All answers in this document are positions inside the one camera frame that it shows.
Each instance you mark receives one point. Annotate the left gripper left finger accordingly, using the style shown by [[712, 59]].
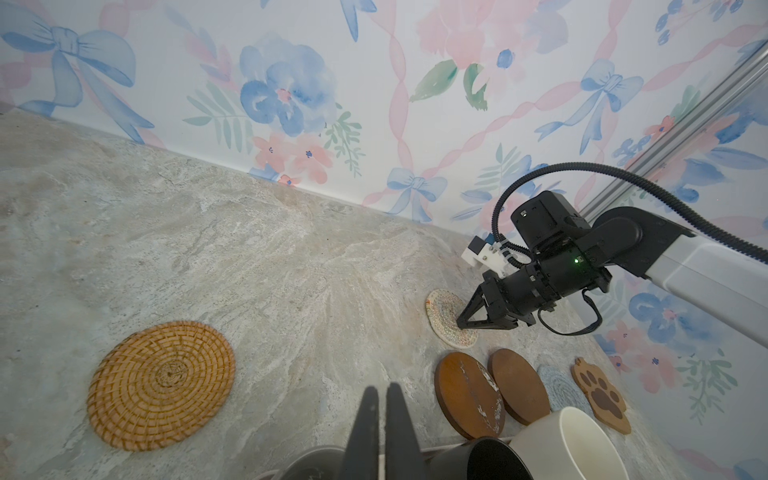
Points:
[[361, 457]]

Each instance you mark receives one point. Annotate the blue grey woven coaster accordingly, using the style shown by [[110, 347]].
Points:
[[562, 391]]

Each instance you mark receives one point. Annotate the black mug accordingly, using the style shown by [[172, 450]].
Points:
[[481, 459]]

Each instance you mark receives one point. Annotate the brown paw shaped coaster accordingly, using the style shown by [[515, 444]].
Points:
[[607, 403]]

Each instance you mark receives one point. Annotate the grey mug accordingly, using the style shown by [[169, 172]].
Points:
[[318, 463]]

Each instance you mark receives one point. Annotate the plain brown wooden coaster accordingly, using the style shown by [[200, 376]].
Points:
[[522, 390]]

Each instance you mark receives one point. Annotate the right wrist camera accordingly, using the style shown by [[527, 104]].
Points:
[[481, 253]]

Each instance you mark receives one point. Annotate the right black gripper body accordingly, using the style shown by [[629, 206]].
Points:
[[558, 267]]

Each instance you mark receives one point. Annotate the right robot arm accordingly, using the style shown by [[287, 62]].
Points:
[[716, 279]]

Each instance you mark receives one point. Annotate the cream mug back right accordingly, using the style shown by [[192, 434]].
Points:
[[568, 444]]

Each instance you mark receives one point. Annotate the colourful stitched white coaster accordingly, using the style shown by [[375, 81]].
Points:
[[443, 308]]

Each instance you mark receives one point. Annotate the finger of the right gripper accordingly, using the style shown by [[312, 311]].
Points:
[[491, 323], [479, 301]]

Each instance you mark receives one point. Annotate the scratched brown wooden coaster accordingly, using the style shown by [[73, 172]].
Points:
[[468, 397]]

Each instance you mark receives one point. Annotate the woven rattan coaster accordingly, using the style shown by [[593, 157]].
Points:
[[160, 385]]

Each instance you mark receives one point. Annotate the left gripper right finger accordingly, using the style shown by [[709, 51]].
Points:
[[403, 457]]

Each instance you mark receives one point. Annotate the right aluminium corner post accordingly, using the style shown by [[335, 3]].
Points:
[[712, 151]]

